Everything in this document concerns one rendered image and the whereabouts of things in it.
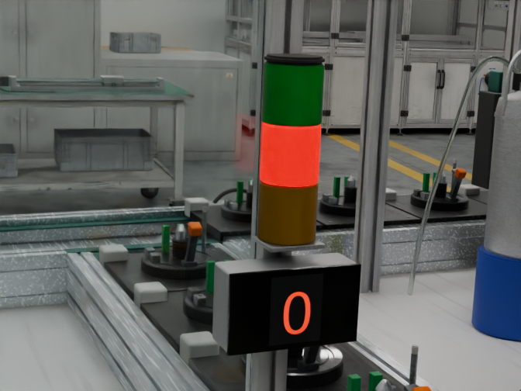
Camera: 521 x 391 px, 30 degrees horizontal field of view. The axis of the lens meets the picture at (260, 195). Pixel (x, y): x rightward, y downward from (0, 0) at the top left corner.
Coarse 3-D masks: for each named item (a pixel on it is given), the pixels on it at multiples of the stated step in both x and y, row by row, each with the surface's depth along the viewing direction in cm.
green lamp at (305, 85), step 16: (272, 64) 79; (288, 64) 78; (320, 64) 80; (272, 80) 79; (288, 80) 78; (304, 80) 78; (320, 80) 79; (272, 96) 79; (288, 96) 78; (304, 96) 78; (320, 96) 80; (272, 112) 79; (288, 112) 79; (304, 112) 79; (320, 112) 80
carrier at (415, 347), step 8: (416, 344) 112; (416, 352) 111; (416, 360) 112; (416, 368) 112; (352, 376) 111; (376, 376) 111; (352, 384) 110; (360, 384) 111; (368, 384) 113; (376, 384) 112; (384, 384) 107
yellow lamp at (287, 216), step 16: (272, 192) 80; (288, 192) 80; (304, 192) 80; (272, 208) 81; (288, 208) 80; (304, 208) 81; (272, 224) 81; (288, 224) 81; (304, 224) 81; (272, 240) 81; (288, 240) 81; (304, 240) 81
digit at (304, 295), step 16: (272, 288) 81; (288, 288) 81; (304, 288) 82; (320, 288) 83; (272, 304) 81; (288, 304) 82; (304, 304) 82; (320, 304) 83; (272, 320) 81; (288, 320) 82; (304, 320) 83; (320, 320) 83; (272, 336) 82; (288, 336) 82; (304, 336) 83
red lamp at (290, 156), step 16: (272, 128) 79; (288, 128) 79; (304, 128) 79; (320, 128) 81; (272, 144) 80; (288, 144) 79; (304, 144) 79; (272, 160) 80; (288, 160) 79; (304, 160) 80; (272, 176) 80; (288, 176) 80; (304, 176) 80
